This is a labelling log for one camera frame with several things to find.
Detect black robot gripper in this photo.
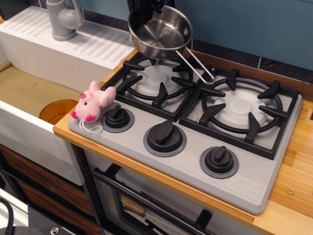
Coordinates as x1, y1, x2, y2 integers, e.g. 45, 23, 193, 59
127, 0, 164, 28

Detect grey toy faucet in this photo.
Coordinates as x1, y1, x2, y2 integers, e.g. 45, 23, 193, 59
46, 0, 84, 41

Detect white toy sink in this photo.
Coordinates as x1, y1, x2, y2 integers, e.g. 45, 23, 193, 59
0, 6, 133, 186

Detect black left burner grate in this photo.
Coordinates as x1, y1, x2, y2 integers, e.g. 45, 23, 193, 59
101, 52, 212, 122

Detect orange plastic bowl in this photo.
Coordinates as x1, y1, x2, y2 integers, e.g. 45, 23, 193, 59
39, 99, 78, 125

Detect black burner grate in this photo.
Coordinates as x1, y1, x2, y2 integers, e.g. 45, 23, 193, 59
179, 68, 303, 160
101, 52, 212, 122

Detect black right burner grate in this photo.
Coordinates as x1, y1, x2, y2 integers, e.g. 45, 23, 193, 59
179, 68, 303, 160

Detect wooden drawer fronts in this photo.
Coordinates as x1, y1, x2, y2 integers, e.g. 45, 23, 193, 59
0, 145, 102, 235

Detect stainless steel pan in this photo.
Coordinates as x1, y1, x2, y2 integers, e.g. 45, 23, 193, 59
128, 5, 214, 85

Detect pink stuffed pig toy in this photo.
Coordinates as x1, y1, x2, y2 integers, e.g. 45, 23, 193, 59
71, 81, 116, 133

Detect black stove knob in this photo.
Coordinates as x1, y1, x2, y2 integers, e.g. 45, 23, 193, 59
101, 105, 134, 133
200, 146, 239, 179
143, 120, 187, 158

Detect oven door with black handle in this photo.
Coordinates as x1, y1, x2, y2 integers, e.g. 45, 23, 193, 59
91, 164, 257, 235

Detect grey toy stove top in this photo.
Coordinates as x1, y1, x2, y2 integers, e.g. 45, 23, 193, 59
68, 84, 296, 214

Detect black right stove knob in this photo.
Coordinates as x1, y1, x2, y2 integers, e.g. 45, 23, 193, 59
200, 146, 239, 179

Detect black middle stove knob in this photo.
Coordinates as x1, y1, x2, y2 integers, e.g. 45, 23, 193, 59
143, 120, 187, 158

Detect black braided cable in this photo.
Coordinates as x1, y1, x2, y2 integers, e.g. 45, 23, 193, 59
0, 197, 15, 235

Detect black left stove knob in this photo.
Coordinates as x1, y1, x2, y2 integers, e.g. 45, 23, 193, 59
101, 105, 134, 133

